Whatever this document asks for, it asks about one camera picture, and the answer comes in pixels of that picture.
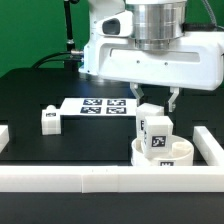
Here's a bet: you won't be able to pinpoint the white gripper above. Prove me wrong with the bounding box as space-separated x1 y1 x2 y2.
83 35 224 112

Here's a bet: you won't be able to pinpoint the white round stool seat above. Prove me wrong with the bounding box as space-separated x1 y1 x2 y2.
131 135 194 167

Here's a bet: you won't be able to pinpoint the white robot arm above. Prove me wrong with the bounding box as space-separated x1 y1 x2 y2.
79 0 224 108

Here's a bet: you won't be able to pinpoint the white paper marker sheet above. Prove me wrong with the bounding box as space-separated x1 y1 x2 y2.
60 98 137 116

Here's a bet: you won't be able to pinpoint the white block at left edge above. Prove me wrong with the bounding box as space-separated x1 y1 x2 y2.
0 125 9 153

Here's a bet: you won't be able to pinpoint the black cables at base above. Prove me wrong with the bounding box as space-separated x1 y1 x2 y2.
31 0 84 69

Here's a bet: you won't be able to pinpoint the white obstacle fence wall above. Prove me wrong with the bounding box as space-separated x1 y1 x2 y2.
0 125 224 194

